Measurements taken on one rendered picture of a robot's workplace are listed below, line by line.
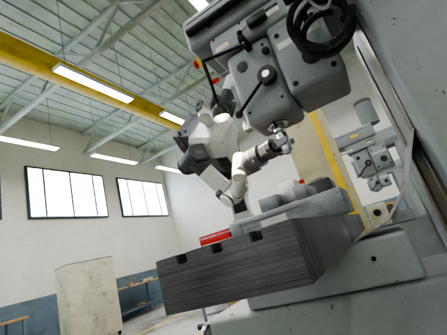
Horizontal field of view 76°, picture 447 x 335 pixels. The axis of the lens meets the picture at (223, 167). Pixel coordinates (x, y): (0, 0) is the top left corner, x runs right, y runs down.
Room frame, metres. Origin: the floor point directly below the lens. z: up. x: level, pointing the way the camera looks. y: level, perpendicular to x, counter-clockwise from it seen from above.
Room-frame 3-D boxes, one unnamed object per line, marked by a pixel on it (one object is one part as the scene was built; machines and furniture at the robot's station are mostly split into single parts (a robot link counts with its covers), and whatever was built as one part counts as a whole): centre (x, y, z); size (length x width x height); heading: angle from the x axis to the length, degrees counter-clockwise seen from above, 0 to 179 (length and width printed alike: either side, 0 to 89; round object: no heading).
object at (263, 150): (1.09, -0.18, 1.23); 0.13 x 0.12 x 0.10; 141
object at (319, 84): (0.95, -0.42, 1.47); 0.24 x 0.19 x 0.26; 155
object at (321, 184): (1.41, -0.43, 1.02); 0.22 x 0.12 x 0.20; 157
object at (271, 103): (1.03, -0.25, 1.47); 0.21 x 0.19 x 0.32; 155
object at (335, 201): (0.91, -0.15, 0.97); 0.35 x 0.15 x 0.11; 64
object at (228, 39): (1.02, -0.29, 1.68); 0.34 x 0.24 x 0.10; 65
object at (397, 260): (1.04, -0.25, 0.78); 0.50 x 0.35 x 0.12; 65
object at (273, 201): (0.92, -0.13, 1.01); 0.15 x 0.06 x 0.04; 154
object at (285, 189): (0.89, -0.18, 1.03); 0.06 x 0.05 x 0.06; 154
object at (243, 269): (0.98, -0.22, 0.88); 1.24 x 0.23 x 0.08; 155
